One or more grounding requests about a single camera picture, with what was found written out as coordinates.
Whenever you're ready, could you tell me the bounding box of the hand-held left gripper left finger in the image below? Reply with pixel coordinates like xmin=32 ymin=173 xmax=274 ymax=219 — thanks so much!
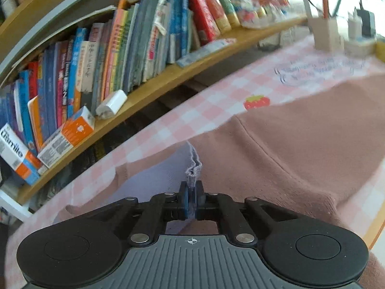
xmin=87 ymin=182 xmax=191 ymax=246

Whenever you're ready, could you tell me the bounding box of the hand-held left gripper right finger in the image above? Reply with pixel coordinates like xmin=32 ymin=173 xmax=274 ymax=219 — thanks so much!
xmin=192 ymin=181 xmax=291 ymax=245

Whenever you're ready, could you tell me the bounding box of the pink and lilac sweater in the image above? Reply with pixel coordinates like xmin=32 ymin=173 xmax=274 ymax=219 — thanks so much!
xmin=57 ymin=72 xmax=385 ymax=289

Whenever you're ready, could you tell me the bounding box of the pink checked printed table mat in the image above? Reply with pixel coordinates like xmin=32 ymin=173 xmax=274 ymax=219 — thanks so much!
xmin=4 ymin=33 xmax=385 ymax=289

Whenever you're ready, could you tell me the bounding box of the wooden bookshelf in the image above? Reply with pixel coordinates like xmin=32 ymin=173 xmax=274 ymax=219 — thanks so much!
xmin=0 ymin=0 xmax=310 ymax=205

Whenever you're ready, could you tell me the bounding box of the white charger adapter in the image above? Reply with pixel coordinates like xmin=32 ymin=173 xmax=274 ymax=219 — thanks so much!
xmin=96 ymin=90 xmax=128 ymax=118

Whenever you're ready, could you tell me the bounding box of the orange white toothpaste box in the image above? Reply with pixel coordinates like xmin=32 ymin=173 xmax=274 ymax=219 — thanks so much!
xmin=38 ymin=106 xmax=96 ymax=168

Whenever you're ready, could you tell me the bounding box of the flat blue packet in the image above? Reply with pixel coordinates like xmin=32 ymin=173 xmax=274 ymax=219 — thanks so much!
xmin=176 ymin=39 xmax=237 ymax=68

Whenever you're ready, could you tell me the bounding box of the row of books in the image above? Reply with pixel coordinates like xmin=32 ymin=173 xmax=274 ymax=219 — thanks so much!
xmin=0 ymin=0 xmax=292 ymax=160

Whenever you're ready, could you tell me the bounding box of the white blue orange box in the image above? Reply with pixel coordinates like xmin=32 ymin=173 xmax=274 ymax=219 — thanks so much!
xmin=0 ymin=123 xmax=43 ymax=185

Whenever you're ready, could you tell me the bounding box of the beige pen holder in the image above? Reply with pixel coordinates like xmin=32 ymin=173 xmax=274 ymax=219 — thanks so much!
xmin=309 ymin=16 xmax=345 ymax=52

